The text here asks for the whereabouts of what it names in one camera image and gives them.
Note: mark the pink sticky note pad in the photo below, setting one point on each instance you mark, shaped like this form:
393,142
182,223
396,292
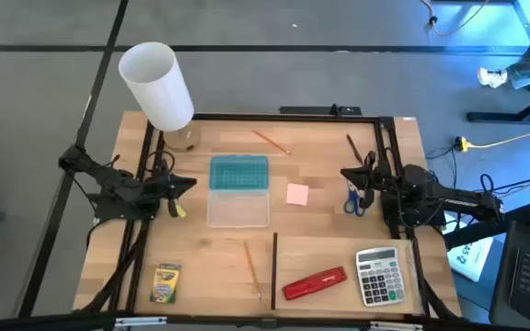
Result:
297,194

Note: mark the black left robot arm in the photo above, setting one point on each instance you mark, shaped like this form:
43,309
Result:
108,181

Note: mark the yellow green crayon box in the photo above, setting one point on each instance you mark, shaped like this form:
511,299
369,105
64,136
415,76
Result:
166,282

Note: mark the yellow eraser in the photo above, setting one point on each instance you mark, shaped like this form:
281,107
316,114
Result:
180,211

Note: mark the white cylinder shade lamp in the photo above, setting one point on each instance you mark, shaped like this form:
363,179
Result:
154,83

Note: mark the person's shoe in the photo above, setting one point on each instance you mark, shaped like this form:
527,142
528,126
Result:
492,77

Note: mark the black rectangular device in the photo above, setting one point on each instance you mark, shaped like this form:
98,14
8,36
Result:
315,110

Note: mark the dark brown pen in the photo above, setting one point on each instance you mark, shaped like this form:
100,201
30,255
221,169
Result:
353,148

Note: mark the white printed box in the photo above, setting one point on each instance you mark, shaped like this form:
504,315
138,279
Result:
472,262

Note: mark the red stapler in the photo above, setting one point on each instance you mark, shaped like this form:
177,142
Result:
314,283

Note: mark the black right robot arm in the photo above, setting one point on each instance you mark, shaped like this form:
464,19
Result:
453,197

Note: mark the black aluminium crossbar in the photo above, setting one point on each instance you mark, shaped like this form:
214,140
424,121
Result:
53,321

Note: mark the black table rig frame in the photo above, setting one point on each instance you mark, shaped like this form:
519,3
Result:
292,117

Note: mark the orange wooden pencil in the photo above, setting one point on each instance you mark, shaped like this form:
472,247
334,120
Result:
252,269
272,142

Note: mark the grey desk calculator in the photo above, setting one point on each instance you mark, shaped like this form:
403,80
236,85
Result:
380,278

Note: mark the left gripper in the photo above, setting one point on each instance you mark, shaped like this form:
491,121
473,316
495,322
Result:
166,186

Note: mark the blue lid clear pencil case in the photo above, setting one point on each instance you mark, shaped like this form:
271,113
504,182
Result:
238,209

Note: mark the wooden shelf black frame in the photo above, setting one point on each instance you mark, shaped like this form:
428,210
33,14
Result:
320,250

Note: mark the black desk leg frame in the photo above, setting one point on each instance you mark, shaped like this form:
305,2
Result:
499,117

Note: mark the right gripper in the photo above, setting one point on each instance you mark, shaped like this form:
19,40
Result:
380,184

